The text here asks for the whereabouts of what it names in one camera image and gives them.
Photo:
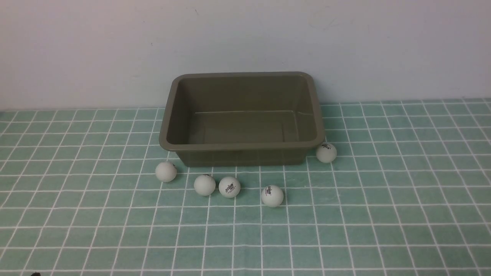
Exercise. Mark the white ping-pong ball with logo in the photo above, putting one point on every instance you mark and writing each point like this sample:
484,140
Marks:
229,187

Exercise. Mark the green checkered table cloth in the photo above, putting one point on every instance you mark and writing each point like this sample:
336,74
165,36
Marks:
408,194

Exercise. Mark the olive plastic storage bin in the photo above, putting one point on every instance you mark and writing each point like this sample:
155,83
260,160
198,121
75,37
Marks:
242,119

